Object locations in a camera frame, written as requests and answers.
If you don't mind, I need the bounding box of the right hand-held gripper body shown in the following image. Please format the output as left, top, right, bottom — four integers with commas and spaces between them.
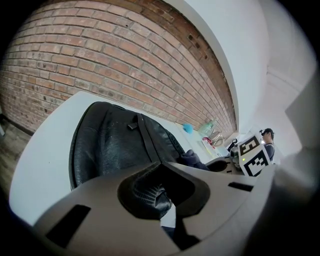
236, 133, 273, 177

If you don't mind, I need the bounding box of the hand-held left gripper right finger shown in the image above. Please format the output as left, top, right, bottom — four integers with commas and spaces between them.
162, 161, 261, 251

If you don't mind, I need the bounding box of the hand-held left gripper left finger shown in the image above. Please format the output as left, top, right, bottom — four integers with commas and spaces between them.
33, 161, 181, 256

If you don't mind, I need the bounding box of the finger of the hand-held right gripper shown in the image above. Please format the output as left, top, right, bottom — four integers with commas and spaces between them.
204, 164, 247, 177
205, 155, 242, 169

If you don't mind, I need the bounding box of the dark blue cloth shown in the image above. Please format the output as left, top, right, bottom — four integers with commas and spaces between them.
180, 149, 211, 171

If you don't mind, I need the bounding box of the black backpack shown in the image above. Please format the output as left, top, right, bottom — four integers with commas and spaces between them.
68, 101, 187, 217

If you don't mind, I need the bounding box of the yellow-edged white booklet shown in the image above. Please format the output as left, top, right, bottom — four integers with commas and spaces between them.
199, 141, 216, 157

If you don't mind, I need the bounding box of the white table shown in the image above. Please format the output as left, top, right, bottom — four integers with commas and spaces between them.
9, 91, 201, 228
174, 122, 236, 163

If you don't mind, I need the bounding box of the metal wire basket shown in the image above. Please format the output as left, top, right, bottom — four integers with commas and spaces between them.
209, 132, 226, 148

